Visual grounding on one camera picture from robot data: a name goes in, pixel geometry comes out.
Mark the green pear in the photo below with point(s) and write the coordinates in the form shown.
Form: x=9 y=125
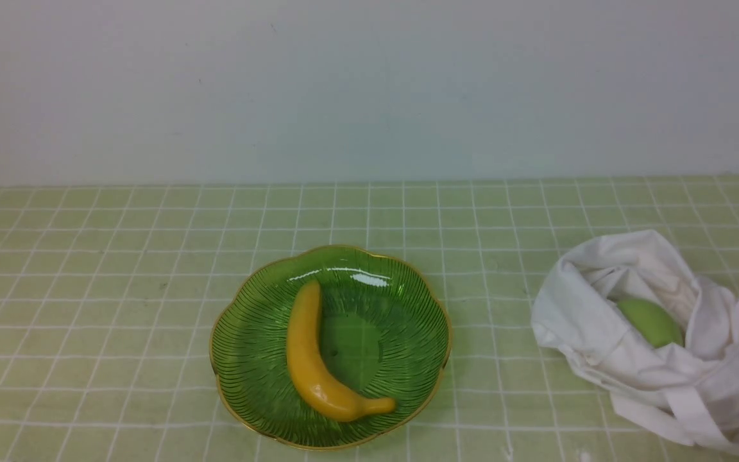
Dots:
x=654 y=324

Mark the green checkered tablecloth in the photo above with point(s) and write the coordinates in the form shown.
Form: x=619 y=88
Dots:
x=108 y=296

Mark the yellow banana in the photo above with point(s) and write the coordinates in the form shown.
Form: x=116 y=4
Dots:
x=309 y=374

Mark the white cloth bag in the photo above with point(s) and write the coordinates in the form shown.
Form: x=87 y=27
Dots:
x=688 y=395

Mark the green glass plate gold rim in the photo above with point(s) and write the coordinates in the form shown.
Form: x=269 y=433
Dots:
x=383 y=334

